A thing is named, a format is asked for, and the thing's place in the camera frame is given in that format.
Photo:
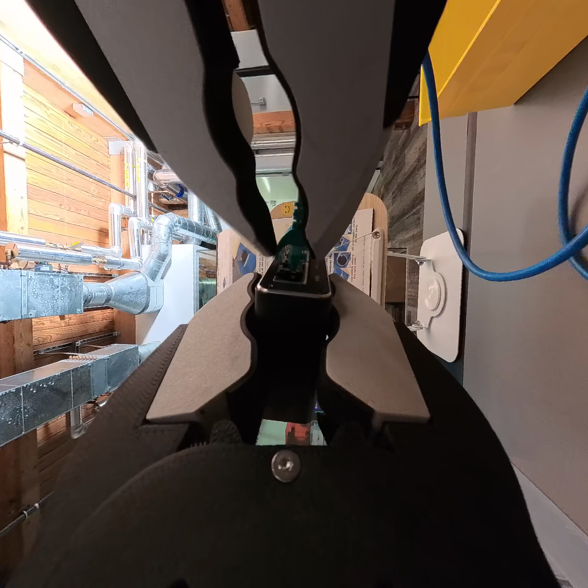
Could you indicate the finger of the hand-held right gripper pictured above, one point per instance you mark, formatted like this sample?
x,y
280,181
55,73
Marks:
x,y
340,92
174,92

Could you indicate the silver spiral duct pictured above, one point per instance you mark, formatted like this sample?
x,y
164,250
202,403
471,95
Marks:
x,y
149,351

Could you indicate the printed instruction sheet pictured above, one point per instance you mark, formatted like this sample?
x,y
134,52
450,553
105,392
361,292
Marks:
x,y
358,271

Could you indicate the black ethernet splitter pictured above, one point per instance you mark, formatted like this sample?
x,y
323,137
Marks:
x,y
289,330

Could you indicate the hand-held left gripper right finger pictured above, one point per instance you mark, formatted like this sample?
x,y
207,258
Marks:
x,y
372,363

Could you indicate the silver ceiling ductwork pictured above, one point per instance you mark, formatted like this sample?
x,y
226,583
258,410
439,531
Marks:
x,y
138,285

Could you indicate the galvanised vent box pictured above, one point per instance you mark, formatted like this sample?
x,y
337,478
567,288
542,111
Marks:
x,y
55,390

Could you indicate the red equipment case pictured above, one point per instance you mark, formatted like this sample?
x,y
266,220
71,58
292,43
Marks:
x,y
296,434

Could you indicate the wooden display board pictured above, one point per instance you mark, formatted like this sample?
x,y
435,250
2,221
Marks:
x,y
374,216

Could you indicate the yellow plastic bin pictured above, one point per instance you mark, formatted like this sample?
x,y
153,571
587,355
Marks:
x,y
482,55

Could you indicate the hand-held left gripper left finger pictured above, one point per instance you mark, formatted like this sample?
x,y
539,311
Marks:
x,y
202,363

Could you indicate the spiral duct behind glass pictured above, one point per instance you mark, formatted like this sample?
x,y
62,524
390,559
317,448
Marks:
x,y
206,289

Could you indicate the white stand base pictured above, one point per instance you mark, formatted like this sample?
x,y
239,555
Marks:
x,y
452,298

